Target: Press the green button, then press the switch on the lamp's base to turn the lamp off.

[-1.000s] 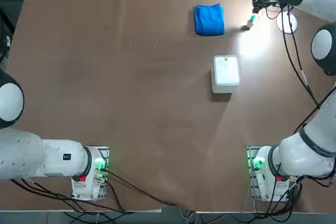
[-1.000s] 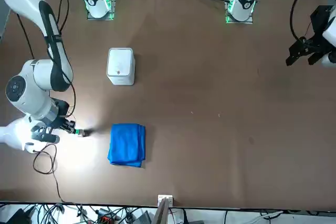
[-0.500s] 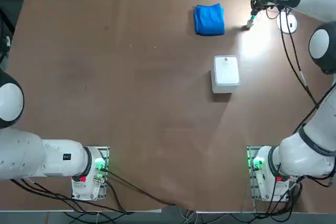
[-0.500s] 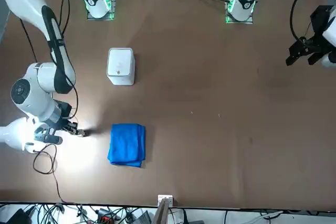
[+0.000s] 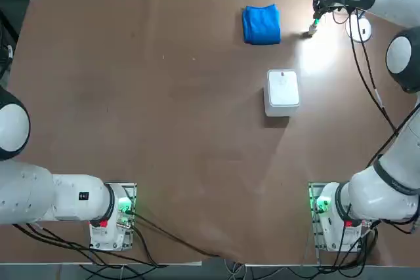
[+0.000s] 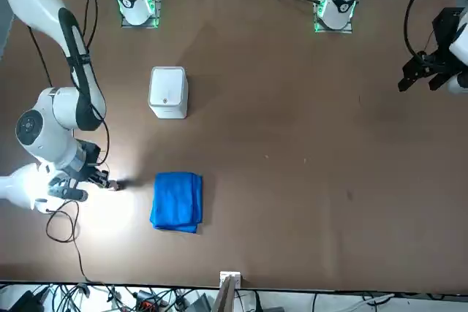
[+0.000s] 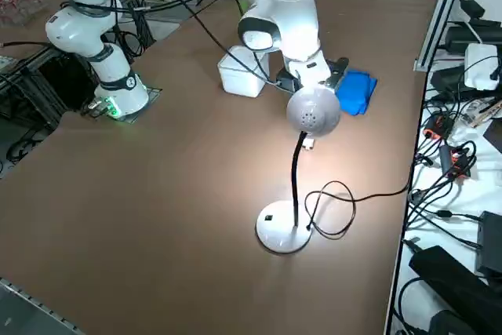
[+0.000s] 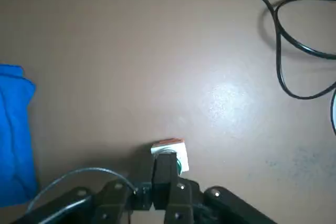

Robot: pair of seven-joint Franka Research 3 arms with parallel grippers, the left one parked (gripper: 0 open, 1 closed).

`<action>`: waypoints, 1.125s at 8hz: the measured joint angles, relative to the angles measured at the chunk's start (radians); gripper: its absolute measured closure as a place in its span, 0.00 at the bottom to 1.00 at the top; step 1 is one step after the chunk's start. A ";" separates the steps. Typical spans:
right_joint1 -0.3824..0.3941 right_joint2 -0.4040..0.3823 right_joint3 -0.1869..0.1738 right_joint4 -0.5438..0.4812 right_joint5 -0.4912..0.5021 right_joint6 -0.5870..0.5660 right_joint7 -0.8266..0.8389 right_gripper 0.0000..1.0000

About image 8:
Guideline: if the black lamp power cable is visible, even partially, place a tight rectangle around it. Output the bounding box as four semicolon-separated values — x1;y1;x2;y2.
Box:
235;0;336;100

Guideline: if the blue folded cloth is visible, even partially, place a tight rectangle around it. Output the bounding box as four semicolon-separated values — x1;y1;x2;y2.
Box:
0;63;37;208

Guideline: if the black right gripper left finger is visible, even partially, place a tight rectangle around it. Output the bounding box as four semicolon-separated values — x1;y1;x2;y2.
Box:
10;154;165;224

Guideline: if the thin grey gripper cable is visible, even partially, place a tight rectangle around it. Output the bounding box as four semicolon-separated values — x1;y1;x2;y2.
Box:
25;167;138;212

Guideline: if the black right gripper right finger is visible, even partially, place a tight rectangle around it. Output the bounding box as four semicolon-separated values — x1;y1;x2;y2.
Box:
163;152;278;224

